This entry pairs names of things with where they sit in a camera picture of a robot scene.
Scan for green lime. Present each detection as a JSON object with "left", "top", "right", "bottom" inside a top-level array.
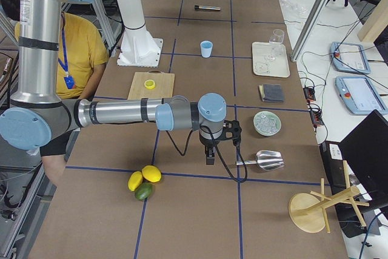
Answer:
[{"left": 135, "top": 183, "right": 153, "bottom": 201}]

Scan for teach pendant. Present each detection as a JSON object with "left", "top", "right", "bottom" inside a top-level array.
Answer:
[
  {"left": 329, "top": 42, "right": 371, "bottom": 74},
  {"left": 335, "top": 76, "right": 387, "bottom": 115}
]

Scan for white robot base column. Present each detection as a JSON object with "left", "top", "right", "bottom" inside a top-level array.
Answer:
[{"left": 117, "top": 0, "right": 163, "bottom": 67}]

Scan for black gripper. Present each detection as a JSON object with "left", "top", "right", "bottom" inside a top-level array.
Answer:
[{"left": 199, "top": 120, "right": 241, "bottom": 164}]

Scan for person in yellow shirt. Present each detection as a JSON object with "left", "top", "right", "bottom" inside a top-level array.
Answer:
[{"left": 0, "top": 0, "right": 109, "bottom": 187}]

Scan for light blue plastic cup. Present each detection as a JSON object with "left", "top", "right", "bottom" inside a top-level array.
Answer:
[{"left": 200, "top": 40, "right": 213, "bottom": 58}]

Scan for yellow lemon slice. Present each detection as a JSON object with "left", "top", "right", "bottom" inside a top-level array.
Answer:
[{"left": 144, "top": 79, "right": 156, "bottom": 90}]

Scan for steel muddler black tip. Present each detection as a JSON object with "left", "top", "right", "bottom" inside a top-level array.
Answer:
[{"left": 194, "top": 5, "right": 221, "bottom": 12}]

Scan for green bowl of ice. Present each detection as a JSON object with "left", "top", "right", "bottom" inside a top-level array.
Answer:
[{"left": 253, "top": 111, "right": 281, "bottom": 136}]

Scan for clear wine glass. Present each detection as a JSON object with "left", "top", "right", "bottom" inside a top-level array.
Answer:
[{"left": 265, "top": 29, "right": 285, "bottom": 62}]

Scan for aluminium frame post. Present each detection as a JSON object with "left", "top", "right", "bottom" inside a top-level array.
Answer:
[{"left": 290, "top": 0, "right": 327, "bottom": 62}]

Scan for wooden cup tree stand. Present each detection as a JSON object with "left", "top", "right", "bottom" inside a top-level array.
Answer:
[{"left": 288, "top": 160, "right": 369, "bottom": 233}]

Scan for grey folded cloth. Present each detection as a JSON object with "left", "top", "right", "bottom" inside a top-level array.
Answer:
[{"left": 258, "top": 84, "right": 284, "bottom": 103}]

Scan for cream bear serving tray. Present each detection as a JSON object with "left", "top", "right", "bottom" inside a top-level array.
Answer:
[{"left": 252, "top": 42, "right": 290, "bottom": 78}]

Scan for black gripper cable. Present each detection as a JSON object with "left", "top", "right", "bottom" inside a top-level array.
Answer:
[{"left": 157, "top": 124, "right": 248, "bottom": 184}]

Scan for steel ice scoop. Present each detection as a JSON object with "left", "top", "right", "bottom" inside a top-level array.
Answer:
[{"left": 236, "top": 150, "right": 284, "bottom": 171}]

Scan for yellow lemon left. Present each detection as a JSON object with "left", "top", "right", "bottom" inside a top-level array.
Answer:
[{"left": 127, "top": 171, "right": 143, "bottom": 192}]

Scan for lower teach pendant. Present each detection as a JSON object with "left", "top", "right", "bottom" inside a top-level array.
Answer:
[{"left": 335, "top": 76, "right": 387, "bottom": 115}]

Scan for yellow lemon upper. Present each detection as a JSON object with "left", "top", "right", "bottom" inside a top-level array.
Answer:
[{"left": 141, "top": 165, "right": 162, "bottom": 183}]

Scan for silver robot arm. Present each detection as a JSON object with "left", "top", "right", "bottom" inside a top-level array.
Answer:
[{"left": 1, "top": 0, "right": 241, "bottom": 165}]

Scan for upper teach pendant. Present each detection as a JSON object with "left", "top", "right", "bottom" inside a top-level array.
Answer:
[{"left": 329, "top": 42, "right": 371, "bottom": 74}]

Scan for bamboo cutting board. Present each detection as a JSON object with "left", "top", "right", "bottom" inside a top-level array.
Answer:
[{"left": 127, "top": 72, "right": 175, "bottom": 100}]

